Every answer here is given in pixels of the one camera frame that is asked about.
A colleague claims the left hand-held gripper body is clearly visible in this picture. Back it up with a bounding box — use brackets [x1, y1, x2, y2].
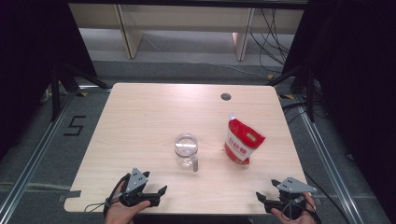
[120, 167, 162, 208]

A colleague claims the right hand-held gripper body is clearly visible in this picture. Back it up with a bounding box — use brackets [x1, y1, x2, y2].
[264, 176, 318, 220]

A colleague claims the clear glass jar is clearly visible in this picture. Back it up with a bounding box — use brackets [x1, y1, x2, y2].
[174, 133, 200, 173]

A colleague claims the clear jar lid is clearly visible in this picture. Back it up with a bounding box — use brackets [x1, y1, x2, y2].
[174, 133, 199, 157]

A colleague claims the red white sugar pouch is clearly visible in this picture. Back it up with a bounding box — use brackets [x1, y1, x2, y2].
[223, 112, 267, 166]

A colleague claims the person's right hand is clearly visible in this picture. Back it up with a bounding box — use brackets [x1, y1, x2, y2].
[270, 191, 319, 224]

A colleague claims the person's left hand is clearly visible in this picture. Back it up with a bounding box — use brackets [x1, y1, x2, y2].
[105, 182, 151, 224]

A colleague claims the black metal stand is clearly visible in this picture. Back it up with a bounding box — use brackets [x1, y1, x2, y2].
[266, 63, 318, 123]
[49, 61, 110, 123]

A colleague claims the black curtain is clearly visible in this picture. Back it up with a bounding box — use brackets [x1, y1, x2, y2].
[280, 0, 396, 217]
[0, 0, 98, 161]

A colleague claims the beige wooden desk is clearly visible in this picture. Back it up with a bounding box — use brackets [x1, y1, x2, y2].
[67, 3, 304, 62]

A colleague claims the black right wrist strap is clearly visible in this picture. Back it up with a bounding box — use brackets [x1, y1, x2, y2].
[280, 197, 322, 224]

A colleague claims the black wrist strap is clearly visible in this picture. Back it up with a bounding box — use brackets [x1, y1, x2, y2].
[83, 173, 132, 218]
[280, 197, 322, 224]

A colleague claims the black left wrist strap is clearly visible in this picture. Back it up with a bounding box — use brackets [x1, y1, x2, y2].
[83, 173, 132, 218]

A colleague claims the black floor cable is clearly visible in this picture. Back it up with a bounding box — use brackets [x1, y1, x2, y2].
[304, 173, 353, 224]

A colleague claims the aluminium floor rail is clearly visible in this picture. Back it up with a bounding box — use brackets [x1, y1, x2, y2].
[294, 95, 362, 224]
[0, 90, 77, 217]

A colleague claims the thin white floor cable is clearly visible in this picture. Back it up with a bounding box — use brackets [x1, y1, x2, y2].
[142, 33, 273, 79]

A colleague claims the bundle of black cables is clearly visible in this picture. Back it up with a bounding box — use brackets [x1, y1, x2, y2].
[249, 7, 296, 75]

